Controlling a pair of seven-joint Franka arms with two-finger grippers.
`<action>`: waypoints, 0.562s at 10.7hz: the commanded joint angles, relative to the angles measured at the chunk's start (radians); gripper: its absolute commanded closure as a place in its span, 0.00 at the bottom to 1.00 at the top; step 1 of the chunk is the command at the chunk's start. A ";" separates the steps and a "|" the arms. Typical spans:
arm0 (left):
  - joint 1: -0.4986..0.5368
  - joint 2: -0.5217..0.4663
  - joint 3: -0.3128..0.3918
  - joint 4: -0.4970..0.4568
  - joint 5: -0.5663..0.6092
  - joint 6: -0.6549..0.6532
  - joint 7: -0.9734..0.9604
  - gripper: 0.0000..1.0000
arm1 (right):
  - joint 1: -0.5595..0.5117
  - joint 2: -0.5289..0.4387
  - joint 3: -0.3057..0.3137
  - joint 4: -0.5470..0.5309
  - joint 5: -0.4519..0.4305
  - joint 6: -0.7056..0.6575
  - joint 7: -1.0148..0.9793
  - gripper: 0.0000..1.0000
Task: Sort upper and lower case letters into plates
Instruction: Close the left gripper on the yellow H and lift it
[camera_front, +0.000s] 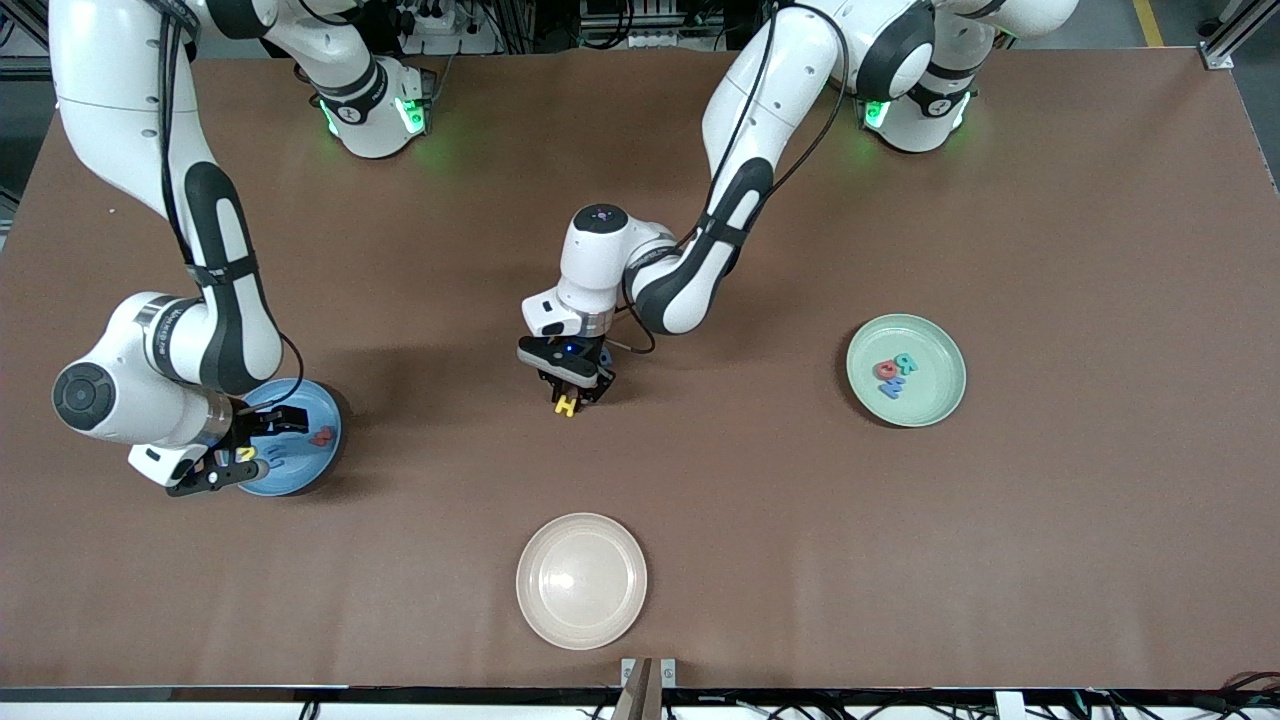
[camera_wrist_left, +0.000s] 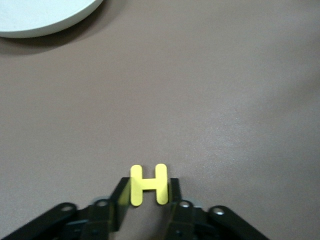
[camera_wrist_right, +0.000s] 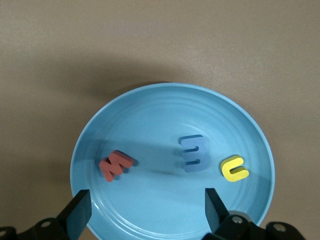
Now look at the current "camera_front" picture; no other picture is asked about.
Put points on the aluminium frame profile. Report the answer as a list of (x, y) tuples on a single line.
[(1225, 50)]

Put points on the red lowercase letter w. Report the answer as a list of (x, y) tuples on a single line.
[(322, 437)]

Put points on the long white power strip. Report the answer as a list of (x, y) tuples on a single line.
[(650, 40)]

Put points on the pink capital letter Q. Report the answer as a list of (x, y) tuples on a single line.
[(880, 371)]

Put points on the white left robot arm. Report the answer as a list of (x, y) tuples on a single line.
[(760, 110)]

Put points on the beige plate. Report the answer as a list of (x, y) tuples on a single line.
[(580, 600)]

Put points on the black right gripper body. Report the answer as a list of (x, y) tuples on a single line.
[(244, 427)]

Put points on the blue capital letter W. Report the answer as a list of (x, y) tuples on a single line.
[(893, 388)]

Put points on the green plate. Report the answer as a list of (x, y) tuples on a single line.
[(925, 400)]

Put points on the white power strip with plugs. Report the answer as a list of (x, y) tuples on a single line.
[(450, 20)]

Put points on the blue plate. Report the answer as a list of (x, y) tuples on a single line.
[(310, 465)]

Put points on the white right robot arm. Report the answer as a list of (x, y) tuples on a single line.
[(120, 100)]

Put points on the teal capital letter R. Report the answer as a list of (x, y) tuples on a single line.
[(906, 363)]

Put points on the blue lowercase letter m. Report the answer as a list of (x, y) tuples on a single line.
[(277, 462)]

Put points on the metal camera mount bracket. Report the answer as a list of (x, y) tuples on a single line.
[(648, 690)]

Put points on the yellow capital letter H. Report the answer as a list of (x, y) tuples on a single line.
[(567, 405)]

